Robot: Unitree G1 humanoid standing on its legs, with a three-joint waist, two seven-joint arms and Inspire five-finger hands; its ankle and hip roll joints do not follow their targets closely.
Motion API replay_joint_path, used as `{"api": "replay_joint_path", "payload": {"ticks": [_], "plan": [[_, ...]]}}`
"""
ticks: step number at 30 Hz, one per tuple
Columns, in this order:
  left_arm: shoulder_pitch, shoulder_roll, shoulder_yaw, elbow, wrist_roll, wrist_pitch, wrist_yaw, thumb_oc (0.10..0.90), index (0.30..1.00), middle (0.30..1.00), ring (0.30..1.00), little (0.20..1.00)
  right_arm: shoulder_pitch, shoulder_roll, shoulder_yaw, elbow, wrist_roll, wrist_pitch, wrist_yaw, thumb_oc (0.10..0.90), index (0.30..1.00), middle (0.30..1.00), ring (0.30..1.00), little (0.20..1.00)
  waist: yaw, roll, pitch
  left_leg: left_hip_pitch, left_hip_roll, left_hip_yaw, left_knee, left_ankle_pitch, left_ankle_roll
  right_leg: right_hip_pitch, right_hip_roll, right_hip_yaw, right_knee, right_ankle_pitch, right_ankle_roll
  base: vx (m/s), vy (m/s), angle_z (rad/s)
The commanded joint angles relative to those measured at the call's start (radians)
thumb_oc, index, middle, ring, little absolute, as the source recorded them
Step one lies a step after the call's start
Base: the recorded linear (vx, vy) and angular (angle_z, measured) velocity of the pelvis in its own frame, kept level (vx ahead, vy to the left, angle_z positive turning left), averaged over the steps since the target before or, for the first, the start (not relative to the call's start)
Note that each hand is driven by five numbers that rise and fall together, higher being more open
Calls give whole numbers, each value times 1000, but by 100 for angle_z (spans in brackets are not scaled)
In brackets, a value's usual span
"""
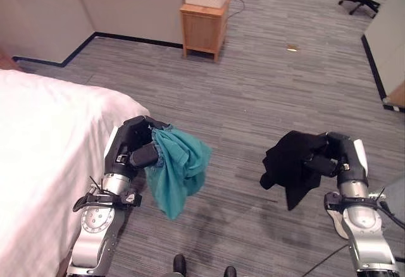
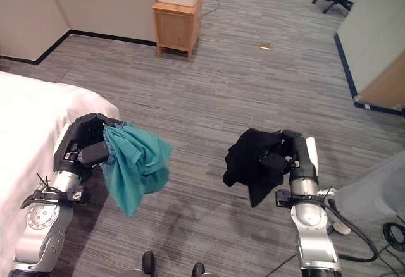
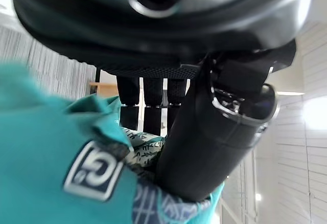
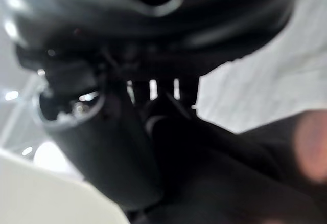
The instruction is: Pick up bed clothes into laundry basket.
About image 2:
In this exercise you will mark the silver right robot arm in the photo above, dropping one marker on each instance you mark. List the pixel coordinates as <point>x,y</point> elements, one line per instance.
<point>311,226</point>

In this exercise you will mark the wooden nightstand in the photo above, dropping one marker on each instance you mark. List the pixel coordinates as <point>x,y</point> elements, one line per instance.
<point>177,25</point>

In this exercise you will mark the dark robot foot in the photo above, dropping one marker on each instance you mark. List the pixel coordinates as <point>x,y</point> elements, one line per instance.
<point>198,270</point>
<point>148,262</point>

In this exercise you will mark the teal cloth garment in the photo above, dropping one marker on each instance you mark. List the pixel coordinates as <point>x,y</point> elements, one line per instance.
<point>136,166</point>

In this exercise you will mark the black cloth garment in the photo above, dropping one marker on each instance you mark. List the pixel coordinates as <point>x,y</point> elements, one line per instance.
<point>253,163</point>

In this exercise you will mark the white bed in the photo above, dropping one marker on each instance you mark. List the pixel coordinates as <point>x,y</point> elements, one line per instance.
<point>34,138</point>

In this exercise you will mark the dark robot left foot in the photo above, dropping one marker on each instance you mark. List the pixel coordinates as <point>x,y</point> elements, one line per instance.
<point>148,262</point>

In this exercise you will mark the small yellow floor scrap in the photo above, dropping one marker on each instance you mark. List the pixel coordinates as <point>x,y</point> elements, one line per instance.
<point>264,46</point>

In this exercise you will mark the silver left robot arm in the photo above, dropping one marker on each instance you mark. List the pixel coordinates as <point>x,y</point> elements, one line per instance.
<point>44,223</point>

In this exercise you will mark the grey partition with wood panel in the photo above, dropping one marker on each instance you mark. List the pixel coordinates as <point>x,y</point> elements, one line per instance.
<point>375,46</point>

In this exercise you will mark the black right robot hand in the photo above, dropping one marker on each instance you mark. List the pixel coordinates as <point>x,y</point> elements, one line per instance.
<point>297,155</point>

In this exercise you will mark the dark robot right foot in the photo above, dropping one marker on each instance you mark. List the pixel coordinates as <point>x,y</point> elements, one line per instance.
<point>198,270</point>

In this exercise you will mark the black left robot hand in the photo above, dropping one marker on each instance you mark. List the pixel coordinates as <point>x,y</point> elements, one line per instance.
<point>83,138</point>

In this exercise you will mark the grey fabric furniture corner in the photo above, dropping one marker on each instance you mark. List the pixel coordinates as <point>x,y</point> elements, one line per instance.
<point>373,188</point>

